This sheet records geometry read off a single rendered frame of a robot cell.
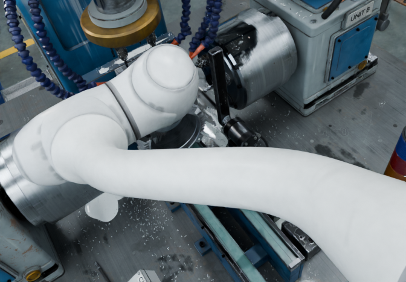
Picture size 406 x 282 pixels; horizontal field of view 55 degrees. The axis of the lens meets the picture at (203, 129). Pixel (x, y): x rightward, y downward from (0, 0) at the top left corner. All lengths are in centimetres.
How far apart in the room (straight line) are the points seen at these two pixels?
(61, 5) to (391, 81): 108
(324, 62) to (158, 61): 76
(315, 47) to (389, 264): 94
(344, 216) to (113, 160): 26
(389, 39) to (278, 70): 193
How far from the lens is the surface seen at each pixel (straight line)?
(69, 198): 98
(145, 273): 82
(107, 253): 117
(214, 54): 88
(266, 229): 99
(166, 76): 54
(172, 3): 341
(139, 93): 56
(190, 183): 38
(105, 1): 87
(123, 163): 44
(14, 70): 330
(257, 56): 106
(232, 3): 184
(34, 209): 99
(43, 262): 113
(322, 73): 126
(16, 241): 102
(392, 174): 88
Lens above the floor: 182
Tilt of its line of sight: 51 degrees down
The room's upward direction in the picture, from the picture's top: 12 degrees counter-clockwise
